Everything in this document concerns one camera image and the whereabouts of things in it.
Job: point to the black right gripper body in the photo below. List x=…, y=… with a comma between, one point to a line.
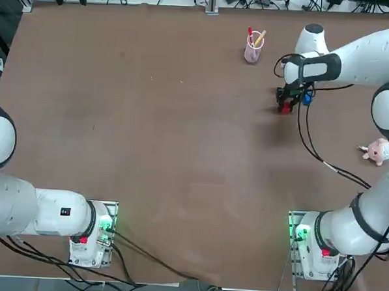
x=297, y=87

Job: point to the blue magnetic block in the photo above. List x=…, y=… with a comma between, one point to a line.
x=305, y=100

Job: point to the red magnetic block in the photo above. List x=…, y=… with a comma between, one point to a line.
x=284, y=109

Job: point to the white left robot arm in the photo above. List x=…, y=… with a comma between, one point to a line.
x=15, y=204

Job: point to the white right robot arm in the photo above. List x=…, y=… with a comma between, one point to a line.
x=365, y=56

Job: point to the clear pink pen cup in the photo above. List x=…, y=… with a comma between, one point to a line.
x=252, y=55

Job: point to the yellow pen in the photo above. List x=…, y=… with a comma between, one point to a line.
x=259, y=38

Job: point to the red capped marker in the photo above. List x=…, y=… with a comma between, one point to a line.
x=250, y=32

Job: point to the pink plush pig toy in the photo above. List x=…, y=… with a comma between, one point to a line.
x=377, y=152

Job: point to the metal base plate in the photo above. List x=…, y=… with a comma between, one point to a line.
x=291, y=222
x=114, y=209

